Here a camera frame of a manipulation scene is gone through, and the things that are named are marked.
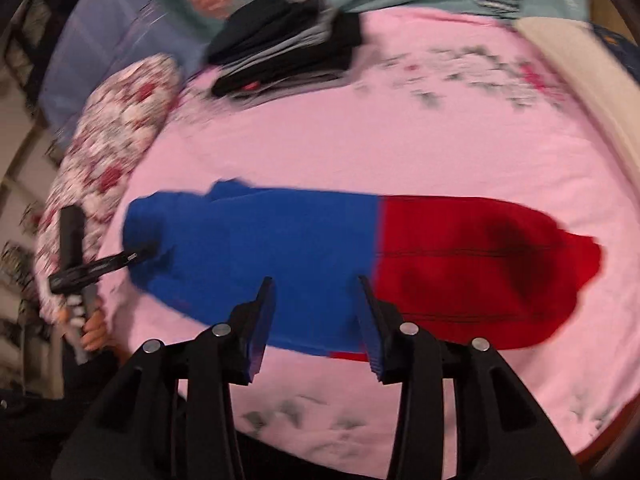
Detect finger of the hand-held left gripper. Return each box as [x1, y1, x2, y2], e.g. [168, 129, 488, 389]
[82, 242, 158, 275]

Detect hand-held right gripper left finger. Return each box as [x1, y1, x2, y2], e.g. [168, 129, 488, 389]
[52, 276, 277, 480]

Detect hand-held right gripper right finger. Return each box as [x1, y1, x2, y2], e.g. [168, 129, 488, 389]
[356, 275, 584, 480]

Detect blue and red pants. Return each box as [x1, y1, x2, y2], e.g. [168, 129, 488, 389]
[122, 179, 602, 358]

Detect person's left hand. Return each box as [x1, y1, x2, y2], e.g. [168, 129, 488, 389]
[60, 305, 132, 367]

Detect red and white floral pillow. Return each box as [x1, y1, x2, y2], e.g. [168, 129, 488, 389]
[34, 53, 185, 322]

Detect pink printed bed sheet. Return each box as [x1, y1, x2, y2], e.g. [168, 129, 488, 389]
[98, 9, 640, 478]

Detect blue checked pillow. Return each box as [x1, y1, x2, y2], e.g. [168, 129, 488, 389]
[39, 0, 221, 133]

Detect stack of dark folded clothes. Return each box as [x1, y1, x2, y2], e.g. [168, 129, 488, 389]
[206, 0, 363, 101]

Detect cream blanket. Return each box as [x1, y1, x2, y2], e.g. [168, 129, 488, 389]
[515, 16, 640, 171]

